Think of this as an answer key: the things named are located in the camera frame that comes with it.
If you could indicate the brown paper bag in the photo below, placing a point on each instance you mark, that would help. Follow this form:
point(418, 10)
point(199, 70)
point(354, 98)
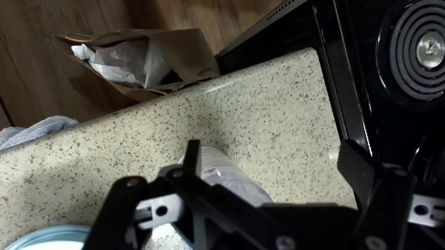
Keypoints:
point(185, 56)

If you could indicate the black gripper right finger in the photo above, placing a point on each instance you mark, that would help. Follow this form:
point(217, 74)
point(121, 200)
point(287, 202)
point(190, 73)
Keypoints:
point(384, 203)

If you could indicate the black electric stove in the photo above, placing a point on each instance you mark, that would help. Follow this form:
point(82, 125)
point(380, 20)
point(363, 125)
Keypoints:
point(362, 56)

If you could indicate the grey hanging towel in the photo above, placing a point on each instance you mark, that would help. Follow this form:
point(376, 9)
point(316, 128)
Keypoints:
point(32, 132)

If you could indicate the light blue plate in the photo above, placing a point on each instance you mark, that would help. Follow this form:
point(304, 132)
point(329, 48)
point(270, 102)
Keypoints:
point(50, 238)

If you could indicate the crumpled white paper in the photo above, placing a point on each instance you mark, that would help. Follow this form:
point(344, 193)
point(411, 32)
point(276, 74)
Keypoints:
point(126, 63)

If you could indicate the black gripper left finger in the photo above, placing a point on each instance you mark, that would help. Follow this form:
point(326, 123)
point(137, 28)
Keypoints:
point(120, 209)

